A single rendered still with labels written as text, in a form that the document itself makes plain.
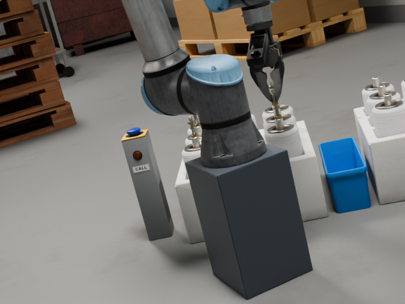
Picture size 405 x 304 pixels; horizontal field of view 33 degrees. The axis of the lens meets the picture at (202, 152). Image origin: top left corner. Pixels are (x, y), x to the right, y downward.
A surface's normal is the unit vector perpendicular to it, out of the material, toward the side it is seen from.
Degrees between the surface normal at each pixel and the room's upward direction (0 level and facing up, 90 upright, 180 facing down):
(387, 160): 90
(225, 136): 73
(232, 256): 90
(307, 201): 90
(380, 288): 0
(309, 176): 90
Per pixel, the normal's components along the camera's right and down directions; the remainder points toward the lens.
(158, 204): -0.06, 0.29
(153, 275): -0.23, -0.94
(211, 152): -0.68, 0.05
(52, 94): 0.35, 0.18
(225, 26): -0.85, 0.33
